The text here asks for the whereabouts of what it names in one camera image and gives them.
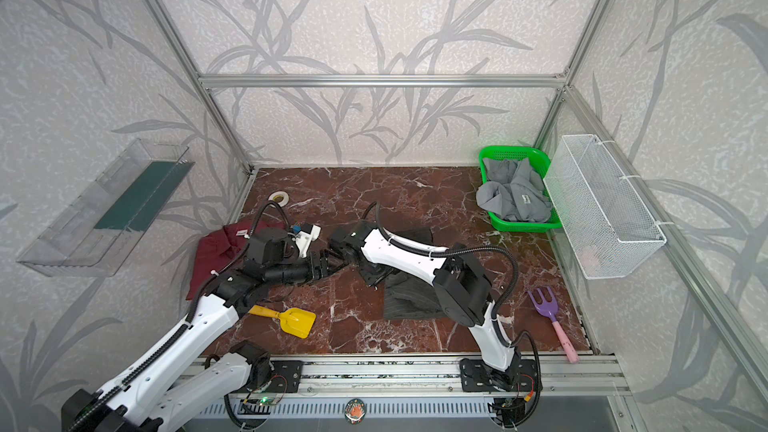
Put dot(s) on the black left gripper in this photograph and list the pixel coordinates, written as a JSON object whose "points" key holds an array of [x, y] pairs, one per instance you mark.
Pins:
{"points": [[315, 267]]}

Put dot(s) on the light grey shirt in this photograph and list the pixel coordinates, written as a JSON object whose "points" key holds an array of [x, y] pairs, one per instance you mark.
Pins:
{"points": [[514, 192]]}

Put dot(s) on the yellow toy shovel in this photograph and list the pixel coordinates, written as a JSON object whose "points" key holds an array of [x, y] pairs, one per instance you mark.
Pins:
{"points": [[293, 321]]}

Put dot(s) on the white tape roll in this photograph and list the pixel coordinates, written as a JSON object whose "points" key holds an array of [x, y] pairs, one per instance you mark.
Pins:
{"points": [[280, 197]]}

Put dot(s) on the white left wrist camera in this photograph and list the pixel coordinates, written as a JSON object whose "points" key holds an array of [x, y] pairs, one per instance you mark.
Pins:
{"points": [[304, 235]]}

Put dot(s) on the white wire mesh basket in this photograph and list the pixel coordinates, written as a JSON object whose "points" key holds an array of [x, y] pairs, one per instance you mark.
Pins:
{"points": [[609, 227]]}

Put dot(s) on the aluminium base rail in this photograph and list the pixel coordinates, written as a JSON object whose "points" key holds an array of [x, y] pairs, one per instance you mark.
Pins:
{"points": [[419, 383]]}

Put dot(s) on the clear plastic wall tray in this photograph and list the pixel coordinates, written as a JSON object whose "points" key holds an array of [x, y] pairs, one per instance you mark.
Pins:
{"points": [[95, 234]]}

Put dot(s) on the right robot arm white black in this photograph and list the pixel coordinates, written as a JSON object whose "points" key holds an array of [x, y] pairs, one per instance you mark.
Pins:
{"points": [[501, 366]]}

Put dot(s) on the dark grey striped shirt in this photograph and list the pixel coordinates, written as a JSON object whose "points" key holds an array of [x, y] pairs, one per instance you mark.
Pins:
{"points": [[414, 294]]}

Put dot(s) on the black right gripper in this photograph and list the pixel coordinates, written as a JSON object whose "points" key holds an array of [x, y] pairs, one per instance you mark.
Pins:
{"points": [[372, 270]]}

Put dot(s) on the round red sticker badge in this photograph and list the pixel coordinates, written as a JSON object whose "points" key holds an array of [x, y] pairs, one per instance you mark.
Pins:
{"points": [[355, 411]]}

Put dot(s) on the small green circuit board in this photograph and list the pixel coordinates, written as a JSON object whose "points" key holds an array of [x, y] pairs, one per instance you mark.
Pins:
{"points": [[253, 402]]}

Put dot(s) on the maroon folded shirt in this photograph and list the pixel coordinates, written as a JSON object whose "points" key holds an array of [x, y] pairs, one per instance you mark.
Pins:
{"points": [[216, 250]]}

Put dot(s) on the green plastic basket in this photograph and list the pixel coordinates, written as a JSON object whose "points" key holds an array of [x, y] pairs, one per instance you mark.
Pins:
{"points": [[541, 164]]}

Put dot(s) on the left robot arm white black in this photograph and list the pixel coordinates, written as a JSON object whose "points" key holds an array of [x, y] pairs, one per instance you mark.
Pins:
{"points": [[146, 395]]}

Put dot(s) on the purple pink toy tool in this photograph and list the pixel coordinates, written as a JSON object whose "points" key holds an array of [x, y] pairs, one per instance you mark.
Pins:
{"points": [[545, 303]]}

